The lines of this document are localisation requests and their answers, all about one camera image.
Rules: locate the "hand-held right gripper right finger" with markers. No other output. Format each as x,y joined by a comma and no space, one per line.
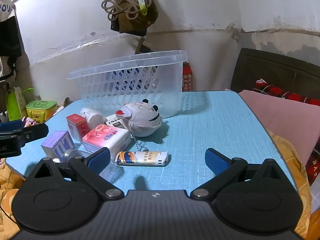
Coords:
215,162

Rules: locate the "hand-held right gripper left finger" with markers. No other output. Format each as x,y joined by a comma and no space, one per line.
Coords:
99,160

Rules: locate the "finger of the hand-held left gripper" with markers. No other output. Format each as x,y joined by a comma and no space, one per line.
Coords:
32,132
11,125

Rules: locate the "purple-capped clear bottle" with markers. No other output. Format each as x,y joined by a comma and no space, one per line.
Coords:
56,141

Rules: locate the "white cigarette pack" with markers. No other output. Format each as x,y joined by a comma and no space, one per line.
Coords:
113,122

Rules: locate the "red small box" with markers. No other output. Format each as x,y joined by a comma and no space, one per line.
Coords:
76,125

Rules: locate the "printed lighter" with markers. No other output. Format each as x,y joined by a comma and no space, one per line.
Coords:
142,158

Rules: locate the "white small bottle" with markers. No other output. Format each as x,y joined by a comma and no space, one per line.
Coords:
92,116

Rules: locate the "grey plush toy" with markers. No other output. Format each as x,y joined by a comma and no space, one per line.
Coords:
142,120

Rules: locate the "clear plastic basket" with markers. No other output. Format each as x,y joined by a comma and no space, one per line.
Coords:
170,92

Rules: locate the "floral printed packet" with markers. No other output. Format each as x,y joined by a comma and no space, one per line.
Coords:
31,121

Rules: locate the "green paper bag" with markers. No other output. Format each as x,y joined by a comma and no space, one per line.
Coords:
12,105

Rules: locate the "green box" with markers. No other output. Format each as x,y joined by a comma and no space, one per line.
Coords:
40,108

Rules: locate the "pink paper sheet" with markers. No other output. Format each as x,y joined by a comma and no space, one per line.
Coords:
280,115

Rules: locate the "dark hanging cloth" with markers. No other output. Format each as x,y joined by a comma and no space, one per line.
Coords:
8,37

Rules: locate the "blue bag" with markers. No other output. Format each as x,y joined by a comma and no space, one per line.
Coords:
119,73

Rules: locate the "red printed box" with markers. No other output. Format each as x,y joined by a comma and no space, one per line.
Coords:
187,77

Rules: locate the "red plaid blanket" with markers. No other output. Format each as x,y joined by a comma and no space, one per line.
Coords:
287,95

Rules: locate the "red pouch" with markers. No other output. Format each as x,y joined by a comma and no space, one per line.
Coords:
313,167

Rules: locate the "dark wooden headboard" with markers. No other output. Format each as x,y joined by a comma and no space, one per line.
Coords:
275,67

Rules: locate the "white tote bag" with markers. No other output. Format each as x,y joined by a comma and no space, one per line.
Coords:
6,5

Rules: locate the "brown wooden stick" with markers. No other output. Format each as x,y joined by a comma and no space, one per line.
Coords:
142,43

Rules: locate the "brown hanging bag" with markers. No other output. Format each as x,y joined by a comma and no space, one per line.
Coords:
132,26

